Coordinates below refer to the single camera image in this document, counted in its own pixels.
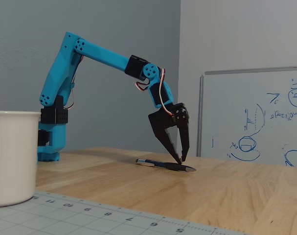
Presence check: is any shoulder servo wire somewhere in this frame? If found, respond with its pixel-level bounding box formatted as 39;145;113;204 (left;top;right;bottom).
63;55;85;110

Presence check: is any grey cutting mat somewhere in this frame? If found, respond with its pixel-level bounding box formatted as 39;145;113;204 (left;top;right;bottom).
0;190;253;235

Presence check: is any wrist servo wire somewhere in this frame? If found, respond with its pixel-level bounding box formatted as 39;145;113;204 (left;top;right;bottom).
135;68;175;117

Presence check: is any white ceramic mug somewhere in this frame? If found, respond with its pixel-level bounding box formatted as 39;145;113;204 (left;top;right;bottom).
0;110;41;209

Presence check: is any whiteboard with blue drawings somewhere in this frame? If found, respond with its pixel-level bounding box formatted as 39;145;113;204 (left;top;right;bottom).
196;65;297;168

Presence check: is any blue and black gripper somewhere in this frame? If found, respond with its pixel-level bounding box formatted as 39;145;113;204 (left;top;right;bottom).
148;80;191;164

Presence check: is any black pen with silver tip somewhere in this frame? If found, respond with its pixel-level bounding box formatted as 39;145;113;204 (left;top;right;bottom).
135;158;197;173

